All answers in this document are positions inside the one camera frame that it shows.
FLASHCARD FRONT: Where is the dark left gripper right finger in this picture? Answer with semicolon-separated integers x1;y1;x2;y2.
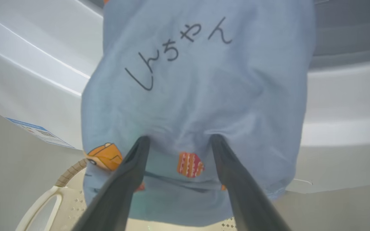
211;134;291;231

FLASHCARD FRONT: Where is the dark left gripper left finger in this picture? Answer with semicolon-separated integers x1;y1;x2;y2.
73;136;151;231

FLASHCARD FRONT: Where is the blue cartoon print garment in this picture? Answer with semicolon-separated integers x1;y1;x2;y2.
81;0;316;227

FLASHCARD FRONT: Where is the cream perforated laundry basket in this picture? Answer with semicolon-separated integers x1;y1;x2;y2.
15;158;237;231

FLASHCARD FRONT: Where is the white front-load washing machine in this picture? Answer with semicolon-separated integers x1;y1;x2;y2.
0;0;370;194

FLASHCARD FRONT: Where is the blue white energy label sticker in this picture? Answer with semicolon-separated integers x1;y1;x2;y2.
6;117;76;150

